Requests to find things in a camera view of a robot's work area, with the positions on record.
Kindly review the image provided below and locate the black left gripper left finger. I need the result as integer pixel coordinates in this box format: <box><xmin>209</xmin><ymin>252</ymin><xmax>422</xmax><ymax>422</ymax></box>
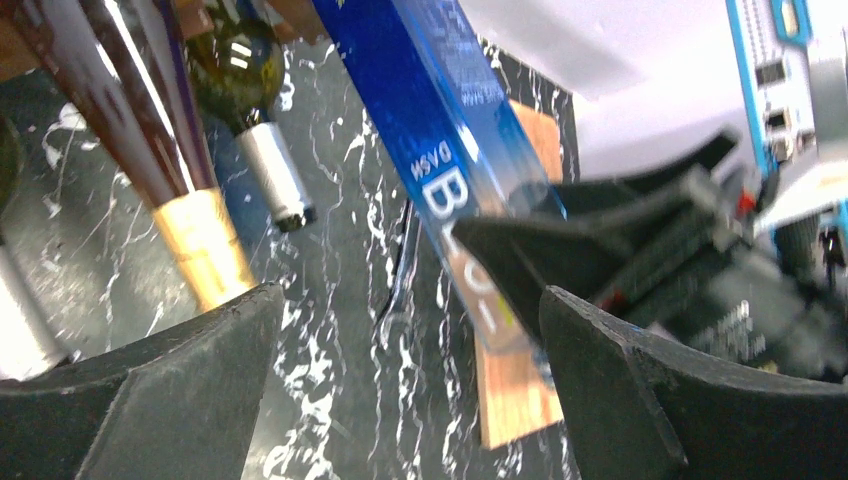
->
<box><xmin>1</xmin><ymin>283</ymin><xmax>283</xmax><ymax>479</ymax></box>

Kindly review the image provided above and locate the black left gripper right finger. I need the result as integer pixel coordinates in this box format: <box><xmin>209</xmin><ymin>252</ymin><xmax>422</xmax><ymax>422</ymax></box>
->
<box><xmin>539</xmin><ymin>286</ymin><xmax>847</xmax><ymax>479</ymax></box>

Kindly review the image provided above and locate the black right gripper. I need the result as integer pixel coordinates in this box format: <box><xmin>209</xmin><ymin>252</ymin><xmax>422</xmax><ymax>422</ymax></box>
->
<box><xmin>452</xmin><ymin>129</ymin><xmax>847</xmax><ymax>383</ymax></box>

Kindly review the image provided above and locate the blue transparent bottle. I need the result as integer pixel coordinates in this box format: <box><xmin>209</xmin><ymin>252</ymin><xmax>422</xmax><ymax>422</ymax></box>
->
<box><xmin>315</xmin><ymin>0</ymin><xmax>565</xmax><ymax>353</ymax></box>

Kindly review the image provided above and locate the dark bottle grey cap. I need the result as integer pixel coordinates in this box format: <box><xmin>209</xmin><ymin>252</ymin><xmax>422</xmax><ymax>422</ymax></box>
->
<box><xmin>1</xmin><ymin>118</ymin><xmax>70</xmax><ymax>382</ymax></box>

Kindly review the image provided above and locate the dark wine bottle gold cap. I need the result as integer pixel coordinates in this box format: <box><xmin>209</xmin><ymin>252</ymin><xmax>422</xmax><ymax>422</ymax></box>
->
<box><xmin>1</xmin><ymin>1</ymin><xmax>256</xmax><ymax>312</ymax></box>

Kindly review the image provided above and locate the dark bottle black cap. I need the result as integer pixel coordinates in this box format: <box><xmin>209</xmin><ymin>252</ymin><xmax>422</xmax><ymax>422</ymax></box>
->
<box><xmin>177</xmin><ymin>0</ymin><xmax>316</xmax><ymax>232</ymax></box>

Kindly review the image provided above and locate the wooden board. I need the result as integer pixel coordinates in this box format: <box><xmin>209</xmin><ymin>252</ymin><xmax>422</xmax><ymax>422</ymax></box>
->
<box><xmin>475</xmin><ymin>100</ymin><xmax>563</xmax><ymax>450</ymax></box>

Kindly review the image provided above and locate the teal metal box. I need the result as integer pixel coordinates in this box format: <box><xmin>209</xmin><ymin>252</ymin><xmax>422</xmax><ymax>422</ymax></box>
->
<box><xmin>726</xmin><ymin>1</ymin><xmax>847</xmax><ymax>280</ymax></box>

